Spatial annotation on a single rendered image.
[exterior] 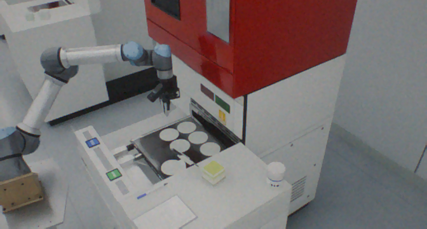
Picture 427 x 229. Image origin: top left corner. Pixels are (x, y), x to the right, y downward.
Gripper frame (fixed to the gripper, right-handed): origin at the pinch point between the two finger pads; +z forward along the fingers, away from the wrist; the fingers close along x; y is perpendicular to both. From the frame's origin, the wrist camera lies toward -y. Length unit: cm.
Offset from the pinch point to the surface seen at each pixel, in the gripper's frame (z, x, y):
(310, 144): 33, -31, 76
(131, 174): 16.6, -13.4, -27.0
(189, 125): 10.5, -0.8, 12.4
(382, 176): 96, -34, 163
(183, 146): 12.9, -13.3, 1.6
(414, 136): 58, -46, 173
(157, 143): 12.2, -3.5, -7.8
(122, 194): 11.5, -29.9, -37.7
